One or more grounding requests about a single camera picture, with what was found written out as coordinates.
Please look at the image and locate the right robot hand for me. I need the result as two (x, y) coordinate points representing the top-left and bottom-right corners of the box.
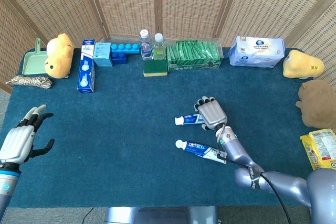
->
(193, 96), (228, 131)

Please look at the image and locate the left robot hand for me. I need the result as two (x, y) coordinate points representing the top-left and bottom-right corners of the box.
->
(0, 104), (55, 168)

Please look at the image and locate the blue white Crest toothpaste tube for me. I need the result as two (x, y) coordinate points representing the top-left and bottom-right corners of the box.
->
(174, 113), (207, 126)
(175, 139), (227, 165)

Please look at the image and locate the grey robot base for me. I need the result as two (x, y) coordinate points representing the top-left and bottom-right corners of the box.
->
(104, 206), (218, 224)

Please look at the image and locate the blue toothpaste carton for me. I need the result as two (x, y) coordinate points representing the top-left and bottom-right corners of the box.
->
(77, 39), (96, 94)

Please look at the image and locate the green tea bag box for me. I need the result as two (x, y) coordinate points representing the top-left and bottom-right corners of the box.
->
(166, 39), (224, 72)

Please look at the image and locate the green yellow sponge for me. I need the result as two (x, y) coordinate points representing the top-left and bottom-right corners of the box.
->
(142, 58), (169, 77)

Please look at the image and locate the white blue tissue pack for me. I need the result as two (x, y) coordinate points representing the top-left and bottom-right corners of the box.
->
(228, 35), (286, 68)

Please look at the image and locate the pale green dustpan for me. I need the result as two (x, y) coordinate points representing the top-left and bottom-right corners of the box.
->
(22, 37), (49, 76)

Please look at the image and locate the green drink bottle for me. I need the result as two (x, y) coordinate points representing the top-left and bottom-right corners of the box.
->
(153, 33), (167, 61)

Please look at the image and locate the blue table cloth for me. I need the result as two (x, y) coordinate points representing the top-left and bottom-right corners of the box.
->
(0, 47), (336, 208)

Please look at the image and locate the clear bottle pink label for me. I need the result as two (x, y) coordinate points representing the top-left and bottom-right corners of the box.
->
(139, 29), (154, 61)

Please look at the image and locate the yellow plush chick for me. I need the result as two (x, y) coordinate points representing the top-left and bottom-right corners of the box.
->
(44, 33), (75, 79)

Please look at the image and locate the yellow plush toy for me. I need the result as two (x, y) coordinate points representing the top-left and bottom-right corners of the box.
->
(282, 50), (326, 80)

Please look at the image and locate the brown plush toy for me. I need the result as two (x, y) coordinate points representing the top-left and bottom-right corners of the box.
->
(295, 79), (336, 127)

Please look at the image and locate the light blue building block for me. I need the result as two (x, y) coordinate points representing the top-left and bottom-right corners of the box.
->
(110, 42), (141, 55)

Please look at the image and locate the dark blue building block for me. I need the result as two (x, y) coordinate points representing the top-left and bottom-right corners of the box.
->
(112, 52), (129, 65)

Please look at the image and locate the wicker folding screen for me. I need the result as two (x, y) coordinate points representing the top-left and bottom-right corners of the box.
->
(0, 0), (336, 96)

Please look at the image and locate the yellow snack bag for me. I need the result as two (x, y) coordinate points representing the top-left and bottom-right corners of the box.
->
(299, 129), (336, 172)

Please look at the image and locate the light blue paper box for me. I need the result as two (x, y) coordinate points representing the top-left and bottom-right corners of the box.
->
(93, 41), (113, 68)

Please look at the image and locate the coiled rope bundle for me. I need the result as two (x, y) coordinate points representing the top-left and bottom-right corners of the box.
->
(5, 75), (53, 90)

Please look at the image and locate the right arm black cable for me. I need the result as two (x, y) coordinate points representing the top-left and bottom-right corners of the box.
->
(216, 129), (292, 224)

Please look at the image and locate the black floor cable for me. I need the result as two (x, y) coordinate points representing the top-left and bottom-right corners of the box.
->
(83, 207), (95, 224)

